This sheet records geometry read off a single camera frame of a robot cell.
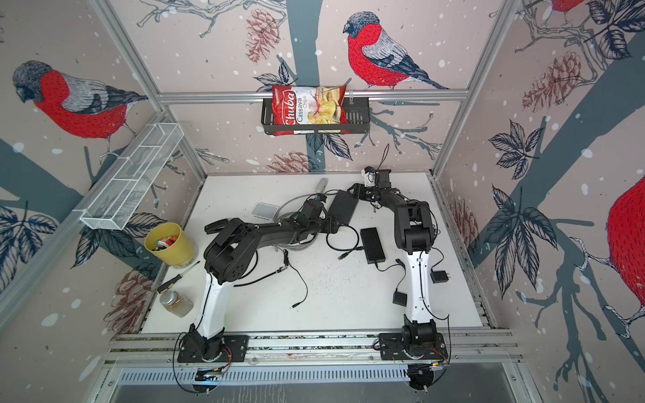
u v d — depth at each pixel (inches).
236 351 28.8
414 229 25.4
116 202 28.1
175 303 29.3
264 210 41.9
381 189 36.1
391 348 28.6
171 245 32.0
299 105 34.5
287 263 35.6
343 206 41.2
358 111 37.4
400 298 32.5
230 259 21.8
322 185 44.9
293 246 37.6
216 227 39.4
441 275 33.6
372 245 37.6
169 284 33.7
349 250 37.4
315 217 32.7
